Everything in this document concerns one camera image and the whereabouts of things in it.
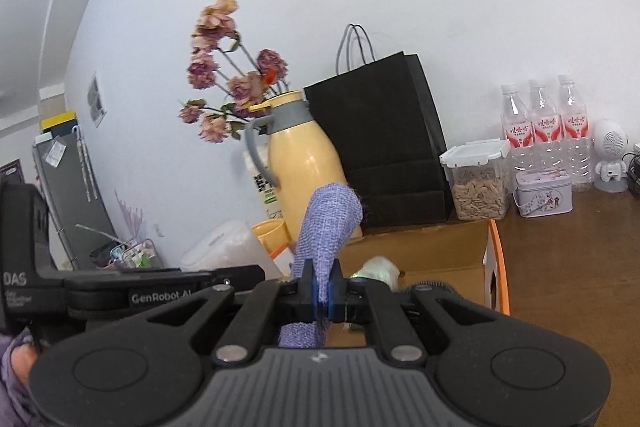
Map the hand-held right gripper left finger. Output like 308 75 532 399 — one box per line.
120 259 321 367

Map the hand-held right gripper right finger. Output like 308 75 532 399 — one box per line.
320 259 516 365

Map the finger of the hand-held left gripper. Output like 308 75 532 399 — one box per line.
210 264 266 292

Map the purple knit cloth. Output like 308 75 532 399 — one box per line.
277 183 363 349

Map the red cardboard box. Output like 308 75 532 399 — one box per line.
272 219 511 317

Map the person's left forearm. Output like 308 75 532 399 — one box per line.
0 327 46 427

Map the yellow mug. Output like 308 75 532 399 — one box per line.
250 219 292 255

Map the white cloth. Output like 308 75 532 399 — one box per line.
350 256 403 294

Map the grey cabinet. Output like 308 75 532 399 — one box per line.
32 122 123 270

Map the white milk carton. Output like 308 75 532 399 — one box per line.
242 149 281 223

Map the shelf with small items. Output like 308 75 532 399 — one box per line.
90 234 166 272

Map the yellow thermos jug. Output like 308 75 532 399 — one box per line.
244 90 365 240

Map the yellow box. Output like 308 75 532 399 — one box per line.
41 111 77 134

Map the black paper bag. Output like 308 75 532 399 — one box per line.
303 23 451 230

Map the clear container of seeds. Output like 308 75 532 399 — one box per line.
440 138 512 222

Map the pale purple tin box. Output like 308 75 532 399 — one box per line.
515 168 573 219

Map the clear water bottle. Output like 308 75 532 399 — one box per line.
500 83 532 172
527 79 561 172
557 74 596 192

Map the dried pink flower bouquet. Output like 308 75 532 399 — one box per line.
179 0 291 145

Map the white robot-shaped speaker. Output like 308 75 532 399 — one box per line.
591 118 630 194

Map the purple wall sticker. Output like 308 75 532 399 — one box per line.
114 189 148 248

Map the black cable bundle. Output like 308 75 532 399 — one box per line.
625 142 640 200

